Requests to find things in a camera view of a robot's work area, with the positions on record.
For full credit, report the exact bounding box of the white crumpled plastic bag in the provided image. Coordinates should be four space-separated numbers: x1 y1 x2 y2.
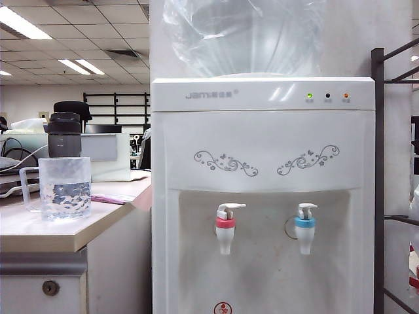
9 118 50 133

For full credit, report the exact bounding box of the twin tube ceiling light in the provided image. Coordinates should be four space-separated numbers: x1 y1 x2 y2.
58 58 105 75

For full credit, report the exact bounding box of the dark grey water bottle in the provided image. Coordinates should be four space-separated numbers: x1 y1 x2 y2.
45 112 82 158

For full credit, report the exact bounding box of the long fluorescent ceiling light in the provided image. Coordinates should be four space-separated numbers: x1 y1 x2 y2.
0 6 53 41

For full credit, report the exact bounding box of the red-collared white water tap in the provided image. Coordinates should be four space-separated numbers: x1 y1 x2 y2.
215 202 247 256

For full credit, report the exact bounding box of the dark office chair back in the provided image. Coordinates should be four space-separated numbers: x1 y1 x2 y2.
140 127 152 169

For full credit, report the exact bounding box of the red and white package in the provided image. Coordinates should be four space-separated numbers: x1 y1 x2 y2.
409 241 419 288

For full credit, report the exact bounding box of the black chair headrest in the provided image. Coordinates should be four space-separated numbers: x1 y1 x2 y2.
53 100 93 133

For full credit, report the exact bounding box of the plastic-wrapped clear water jug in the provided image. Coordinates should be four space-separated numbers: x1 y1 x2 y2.
162 0 325 79

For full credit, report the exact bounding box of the black thin monitor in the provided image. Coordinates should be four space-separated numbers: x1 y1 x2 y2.
84 124 122 134

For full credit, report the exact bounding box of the white charging cable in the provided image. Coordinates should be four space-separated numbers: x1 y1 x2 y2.
0 143 50 173

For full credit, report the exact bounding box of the white drawer cabinet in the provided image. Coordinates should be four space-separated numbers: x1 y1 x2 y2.
0 247 90 314

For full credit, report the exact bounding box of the white desk partition box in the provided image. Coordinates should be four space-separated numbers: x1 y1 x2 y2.
80 132 132 183

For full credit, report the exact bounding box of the round metal drawer lock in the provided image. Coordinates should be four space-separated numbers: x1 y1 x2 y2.
41 280 61 297

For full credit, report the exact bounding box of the clear plastic mug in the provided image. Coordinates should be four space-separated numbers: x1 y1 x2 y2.
18 156 92 222

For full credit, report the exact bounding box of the black wall shelving frame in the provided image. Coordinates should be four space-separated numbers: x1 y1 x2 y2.
82 92 152 125

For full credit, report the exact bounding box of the dark metal shelving rack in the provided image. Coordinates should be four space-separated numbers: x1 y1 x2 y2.
371 38 419 314

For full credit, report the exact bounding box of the ceiling air vent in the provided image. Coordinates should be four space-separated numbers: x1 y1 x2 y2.
104 48 140 61

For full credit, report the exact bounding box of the pink paper pad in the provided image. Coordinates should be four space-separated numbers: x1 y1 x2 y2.
90 192 137 205

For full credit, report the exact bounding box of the blue-collared white water tap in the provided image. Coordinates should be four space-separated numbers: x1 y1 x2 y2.
293 202 319 256

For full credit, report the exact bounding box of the white floor water dispenser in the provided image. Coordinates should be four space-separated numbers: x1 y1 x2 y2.
151 73 376 314

